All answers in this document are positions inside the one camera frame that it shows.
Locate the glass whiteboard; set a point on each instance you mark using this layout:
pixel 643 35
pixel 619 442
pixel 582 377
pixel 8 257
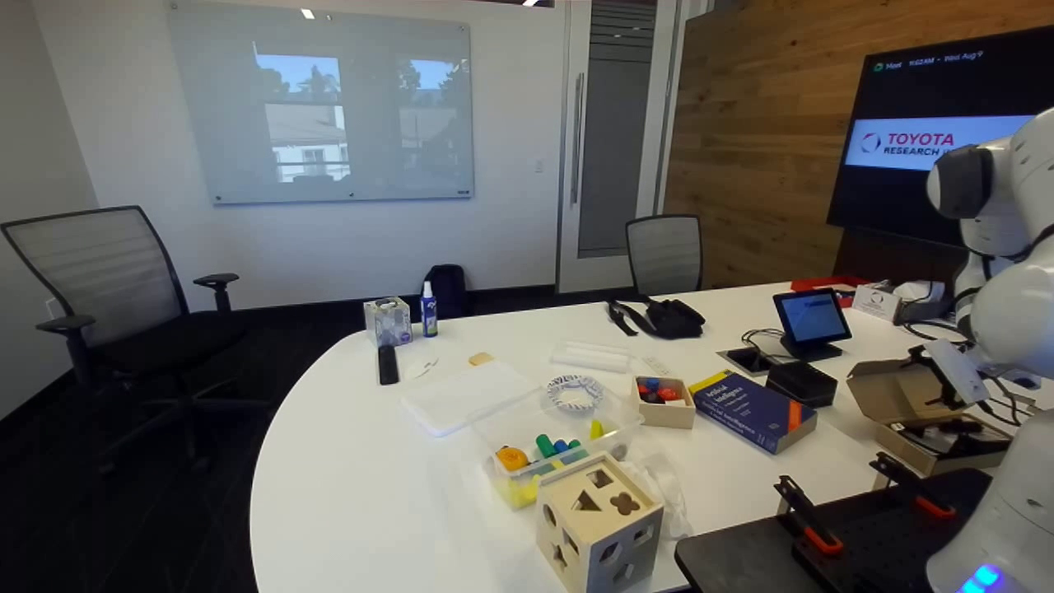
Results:
pixel 303 106

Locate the red box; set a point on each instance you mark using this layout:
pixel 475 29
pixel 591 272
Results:
pixel 837 284

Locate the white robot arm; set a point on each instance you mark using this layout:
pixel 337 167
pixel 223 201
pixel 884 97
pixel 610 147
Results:
pixel 1003 198

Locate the blue book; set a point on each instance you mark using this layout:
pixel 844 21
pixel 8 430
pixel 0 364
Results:
pixel 751 411

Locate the grey mesh office chair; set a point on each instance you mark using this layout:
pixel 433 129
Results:
pixel 662 251

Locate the clear plastic toy container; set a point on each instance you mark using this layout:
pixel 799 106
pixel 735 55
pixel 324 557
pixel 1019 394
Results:
pixel 530 442

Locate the small wooden block box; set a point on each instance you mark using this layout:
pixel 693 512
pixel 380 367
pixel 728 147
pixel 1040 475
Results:
pixel 662 405

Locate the wall television screen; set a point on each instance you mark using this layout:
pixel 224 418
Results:
pixel 919 104

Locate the black remote control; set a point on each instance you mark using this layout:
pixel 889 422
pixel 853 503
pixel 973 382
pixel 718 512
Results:
pixel 386 367

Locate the white plastic lid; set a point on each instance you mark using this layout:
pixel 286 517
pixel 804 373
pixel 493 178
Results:
pixel 454 401

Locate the brown cardboard box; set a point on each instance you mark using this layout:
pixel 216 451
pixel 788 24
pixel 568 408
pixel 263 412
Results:
pixel 916 427

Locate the black armrest office chair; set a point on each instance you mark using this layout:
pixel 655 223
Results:
pixel 124 316

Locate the black tablet display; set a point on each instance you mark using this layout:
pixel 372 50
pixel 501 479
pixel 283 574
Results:
pixel 812 324

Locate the black bag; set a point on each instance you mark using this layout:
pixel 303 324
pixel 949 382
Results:
pixel 660 317

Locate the black cube speaker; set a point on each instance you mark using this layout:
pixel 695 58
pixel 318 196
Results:
pixel 803 383

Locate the blue spray bottle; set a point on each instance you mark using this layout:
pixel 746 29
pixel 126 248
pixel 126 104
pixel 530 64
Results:
pixel 430 312

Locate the black orange clamp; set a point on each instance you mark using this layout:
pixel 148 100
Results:
pixel 803 509
pixel 913 489

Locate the black mounting plate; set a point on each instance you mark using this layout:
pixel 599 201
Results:
pixel 870 543

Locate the wooden shape sorter cube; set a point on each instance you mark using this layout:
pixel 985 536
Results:
pixel 599 527

